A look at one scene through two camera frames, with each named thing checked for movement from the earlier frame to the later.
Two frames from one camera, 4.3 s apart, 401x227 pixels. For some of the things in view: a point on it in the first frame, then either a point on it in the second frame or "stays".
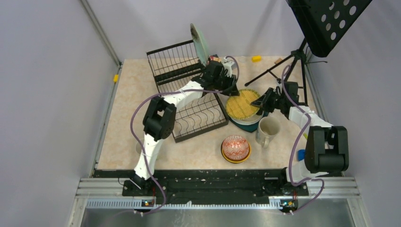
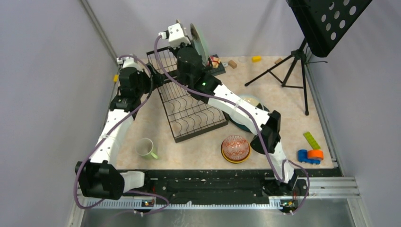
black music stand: x=323 y=22 stays
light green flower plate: x=199 y=44 stays
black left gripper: x=231 y=79 -> x=155 y=81
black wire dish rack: x=173 y=66 stays
